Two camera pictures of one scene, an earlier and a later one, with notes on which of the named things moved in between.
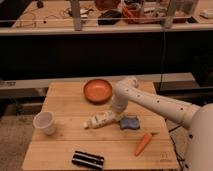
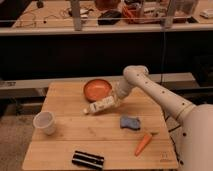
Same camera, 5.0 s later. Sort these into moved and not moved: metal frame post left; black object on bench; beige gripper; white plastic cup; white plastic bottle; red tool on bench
Moved: beige gripper; white plastic bottle
Not moved: black object on bench; white plastic cup; red tool on bench; metal frame post left
